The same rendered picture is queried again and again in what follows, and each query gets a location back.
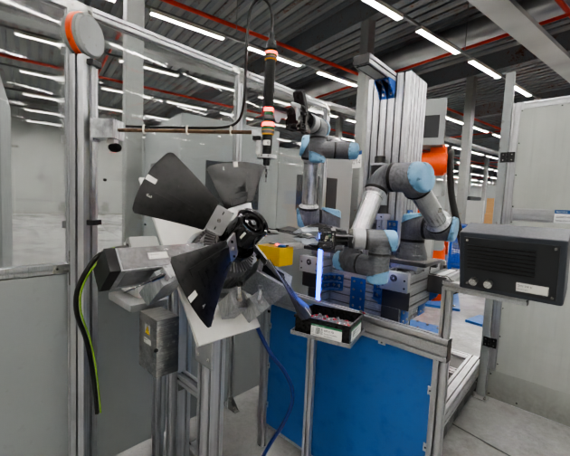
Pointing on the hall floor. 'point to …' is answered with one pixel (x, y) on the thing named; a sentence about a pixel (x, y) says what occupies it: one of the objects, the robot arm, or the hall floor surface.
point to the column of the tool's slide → (80, 94)
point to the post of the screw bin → (308, 397)
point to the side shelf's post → (157, 416)
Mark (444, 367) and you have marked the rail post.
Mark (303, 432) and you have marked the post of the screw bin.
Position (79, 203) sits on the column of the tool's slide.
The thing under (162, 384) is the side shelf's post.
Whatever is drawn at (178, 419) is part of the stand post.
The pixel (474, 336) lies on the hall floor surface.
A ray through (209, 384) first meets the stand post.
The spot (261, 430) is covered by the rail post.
